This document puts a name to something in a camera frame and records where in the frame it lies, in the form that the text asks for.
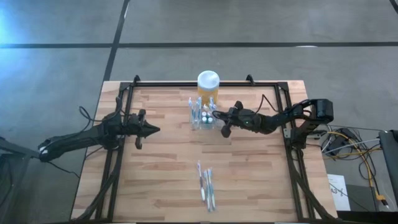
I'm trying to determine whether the yellow cable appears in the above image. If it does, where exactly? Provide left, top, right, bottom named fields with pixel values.
left=328, top=130, right=385, bottom=200

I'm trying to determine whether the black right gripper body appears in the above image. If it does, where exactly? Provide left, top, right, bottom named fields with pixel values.
left=220, top=100, right=249, bottom=139

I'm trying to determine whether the clear acrylic organizer box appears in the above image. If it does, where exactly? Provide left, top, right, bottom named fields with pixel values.
left=189, top=105, right=225, bottom=131

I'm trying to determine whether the yellow wipes canister white lid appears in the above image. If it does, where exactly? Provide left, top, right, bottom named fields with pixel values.
left=197, top=70, right=221, bottom=106

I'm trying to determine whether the black side stand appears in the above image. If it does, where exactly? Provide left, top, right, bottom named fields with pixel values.
left=0, top=136, right=50, bottom=224

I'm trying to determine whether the black equipment case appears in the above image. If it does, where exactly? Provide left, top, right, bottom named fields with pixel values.
left=378, top=129, right=398, bottom=215

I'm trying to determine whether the grey cable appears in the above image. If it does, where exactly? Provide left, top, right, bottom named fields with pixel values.
left=337, top=138, right=382, bottom=150

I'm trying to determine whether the black aluminium table frame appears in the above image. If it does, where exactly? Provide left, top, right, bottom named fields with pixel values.
left=70, top=73, right=340, bottom=223

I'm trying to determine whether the white paper sheet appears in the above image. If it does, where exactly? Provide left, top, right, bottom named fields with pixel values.
left=327, top=173, right=351, bottom=212

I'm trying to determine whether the purple toothbrush in clear wrapper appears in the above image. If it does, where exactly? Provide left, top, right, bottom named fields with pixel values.
left=197, top=160, right=206, bottom=202

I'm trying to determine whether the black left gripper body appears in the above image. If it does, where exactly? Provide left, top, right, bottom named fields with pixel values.
left=130, top=108, right=147, bottom=150

